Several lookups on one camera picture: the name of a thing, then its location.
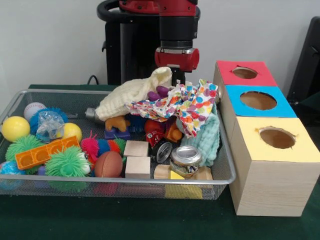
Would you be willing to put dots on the orange building block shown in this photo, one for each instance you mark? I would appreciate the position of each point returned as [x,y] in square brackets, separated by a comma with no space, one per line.
[40,155]

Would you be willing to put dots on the cream knitted cloth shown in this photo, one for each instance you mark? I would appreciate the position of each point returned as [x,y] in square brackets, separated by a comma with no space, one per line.
[125,97]

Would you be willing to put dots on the dark green table cloth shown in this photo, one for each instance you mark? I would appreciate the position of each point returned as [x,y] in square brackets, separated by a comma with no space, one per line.
[125,220]
[313,98]

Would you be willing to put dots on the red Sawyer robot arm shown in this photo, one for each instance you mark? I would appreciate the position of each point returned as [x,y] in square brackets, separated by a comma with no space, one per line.
[178,27]

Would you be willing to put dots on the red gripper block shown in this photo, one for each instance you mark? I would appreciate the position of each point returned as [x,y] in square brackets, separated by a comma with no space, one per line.
[177,58]

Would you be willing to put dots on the pale wooden cube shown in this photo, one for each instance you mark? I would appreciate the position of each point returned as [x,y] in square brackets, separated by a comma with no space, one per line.
[137,167]
[136,148]

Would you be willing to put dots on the yellow ball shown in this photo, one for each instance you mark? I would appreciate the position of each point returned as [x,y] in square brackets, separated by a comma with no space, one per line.
[15,128]

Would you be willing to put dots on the green spiky ball with eyes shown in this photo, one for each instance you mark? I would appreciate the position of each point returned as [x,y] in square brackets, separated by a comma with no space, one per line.
[67,163]

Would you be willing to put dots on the purple toy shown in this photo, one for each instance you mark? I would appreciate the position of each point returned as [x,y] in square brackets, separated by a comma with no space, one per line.
[160,92]

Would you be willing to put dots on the brown toy football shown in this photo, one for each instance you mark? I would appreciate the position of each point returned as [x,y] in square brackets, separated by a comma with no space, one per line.
[108,165]

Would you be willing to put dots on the black flat panel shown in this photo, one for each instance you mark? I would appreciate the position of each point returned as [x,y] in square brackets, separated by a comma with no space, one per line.
[307,62]

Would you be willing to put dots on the wooden box with three holes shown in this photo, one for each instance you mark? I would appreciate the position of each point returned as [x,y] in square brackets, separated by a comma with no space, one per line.
[272,190]

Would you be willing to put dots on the mint green quilted cloth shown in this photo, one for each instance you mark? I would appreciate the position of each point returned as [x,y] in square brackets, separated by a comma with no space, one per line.
[207,140]

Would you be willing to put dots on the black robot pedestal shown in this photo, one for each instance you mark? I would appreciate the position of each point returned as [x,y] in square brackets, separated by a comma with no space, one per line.
[132,50]

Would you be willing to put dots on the white baseball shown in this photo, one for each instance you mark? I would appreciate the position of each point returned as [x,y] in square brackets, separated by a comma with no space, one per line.
[33,110]

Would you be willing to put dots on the colourful dotted cloth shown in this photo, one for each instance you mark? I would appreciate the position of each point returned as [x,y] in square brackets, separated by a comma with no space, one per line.
[190,105]

